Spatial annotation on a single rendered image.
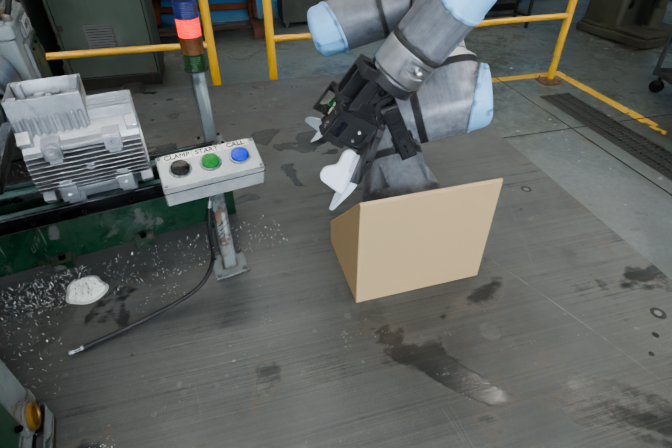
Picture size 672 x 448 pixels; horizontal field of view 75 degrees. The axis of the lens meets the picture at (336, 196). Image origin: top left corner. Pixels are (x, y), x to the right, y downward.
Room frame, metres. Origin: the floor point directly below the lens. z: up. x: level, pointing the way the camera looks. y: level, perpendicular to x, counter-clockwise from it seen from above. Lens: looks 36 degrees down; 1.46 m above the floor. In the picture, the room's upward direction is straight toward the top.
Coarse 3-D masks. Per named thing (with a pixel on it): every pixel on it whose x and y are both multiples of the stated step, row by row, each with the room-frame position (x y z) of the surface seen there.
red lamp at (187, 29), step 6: (198, 18) 1.17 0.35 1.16; (180, 24) 1.14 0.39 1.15; (186, 24) 1.14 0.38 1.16; (192, 24) 1.14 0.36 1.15; (198, 24) 1.16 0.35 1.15; (180, 30) 1.14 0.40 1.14; (186, 30) 1.14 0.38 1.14; (192, 30) 1.14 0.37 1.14; (198, 30) 1.16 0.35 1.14; (180, 36) 1.14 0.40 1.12; (186, 36) 1.14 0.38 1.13; (192, 36) 1.14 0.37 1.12; (198, 36) 1.15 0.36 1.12
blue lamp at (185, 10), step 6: (192, 0) 1.15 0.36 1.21; (174, 6) 1.14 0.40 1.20; (180, 6) 1.14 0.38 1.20; (186, 6) 1.14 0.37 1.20; (192, 6) 1.15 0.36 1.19; (174, 12) 1.15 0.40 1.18; (180, 12) 1.14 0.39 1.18; (186, 12) 1.14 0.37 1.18; (192, 12) 1.15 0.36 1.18; (180, 18) 1.14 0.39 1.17; (186, 18) 1.14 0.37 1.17; (192, 18) 1.15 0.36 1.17
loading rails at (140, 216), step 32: (32, 192) 0.75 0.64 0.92; (128, 192) 0.73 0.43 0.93; (160, 192) 0.76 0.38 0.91; (224, 192) 0.81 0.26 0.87; (0, 224) 0.63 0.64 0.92; (32, 224) 0.65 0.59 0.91; (64, 224) 0.68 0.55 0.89; (96, 224) 0.70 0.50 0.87; (128, 224) 0.72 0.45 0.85; (160, 224) 0.75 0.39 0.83; (192, 224) 0.78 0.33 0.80; (0, 256) 0.62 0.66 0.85; (32, 256) 0.64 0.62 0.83; (64, 256) 0.65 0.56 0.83
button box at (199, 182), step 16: (224, 144) 0.67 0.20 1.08; (240, 144) 0.67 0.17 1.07; (160, 160) 0.62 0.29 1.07; (176, 160) 0.62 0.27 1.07; (192, 160) 0.63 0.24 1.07; (224, 160) 0.64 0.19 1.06; (256, 160) 0.65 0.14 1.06; (160, 176) 0.59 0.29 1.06; (176, 176) 0.59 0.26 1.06; (192, 176) 0.60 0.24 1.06; (208, 176) 0.60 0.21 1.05; (224, 176) 0.61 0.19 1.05; (240, 176) 0.62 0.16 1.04; (256, 176) 0.64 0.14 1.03; (176, 192) 0.58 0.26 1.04; (192, 192) 0.59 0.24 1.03; (208, 192) 0.61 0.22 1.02
